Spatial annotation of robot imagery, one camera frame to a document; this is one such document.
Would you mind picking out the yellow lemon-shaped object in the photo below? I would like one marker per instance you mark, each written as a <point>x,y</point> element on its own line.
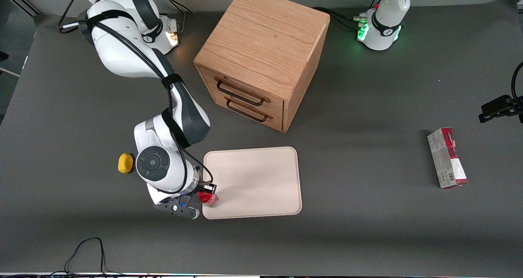
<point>126,163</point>

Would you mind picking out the wooden two-drawer cabinet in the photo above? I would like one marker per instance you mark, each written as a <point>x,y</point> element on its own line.
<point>261,36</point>

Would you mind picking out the red tartan cardboard box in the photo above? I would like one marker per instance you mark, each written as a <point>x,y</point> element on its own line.
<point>447,159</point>

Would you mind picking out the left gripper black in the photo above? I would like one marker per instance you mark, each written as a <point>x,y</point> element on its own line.
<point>499,107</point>

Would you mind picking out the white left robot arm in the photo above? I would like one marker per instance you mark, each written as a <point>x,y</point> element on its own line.
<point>382,39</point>

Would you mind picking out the wooden drawer front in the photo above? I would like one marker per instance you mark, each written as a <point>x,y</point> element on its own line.
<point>269,120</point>
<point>245,88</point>

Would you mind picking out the dark metal frame bar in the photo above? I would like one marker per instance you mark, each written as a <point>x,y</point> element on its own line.
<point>20,2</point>

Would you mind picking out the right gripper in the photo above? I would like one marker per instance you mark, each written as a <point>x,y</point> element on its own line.
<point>203,189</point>

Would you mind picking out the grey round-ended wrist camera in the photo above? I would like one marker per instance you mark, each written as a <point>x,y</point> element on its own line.
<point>188,211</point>

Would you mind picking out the beige rectangular tray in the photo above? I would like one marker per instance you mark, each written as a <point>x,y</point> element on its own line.
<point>257,180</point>

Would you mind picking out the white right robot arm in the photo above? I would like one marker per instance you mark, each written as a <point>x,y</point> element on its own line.
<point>118,53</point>

